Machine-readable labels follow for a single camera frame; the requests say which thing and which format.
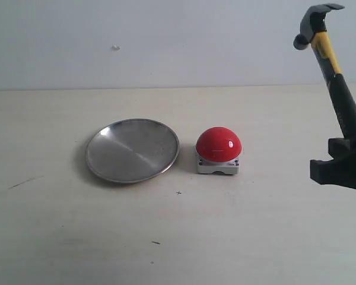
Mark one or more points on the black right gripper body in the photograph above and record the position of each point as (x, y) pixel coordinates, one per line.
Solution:
(341, 169)

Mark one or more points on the black yellow claw hammer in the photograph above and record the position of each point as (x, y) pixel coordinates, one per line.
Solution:
(313, 32)

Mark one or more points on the red dome push button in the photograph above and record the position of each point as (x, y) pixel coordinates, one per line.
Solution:
(218, 150)

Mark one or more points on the round steel plate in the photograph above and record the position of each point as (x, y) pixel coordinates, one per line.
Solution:
(132, 151)

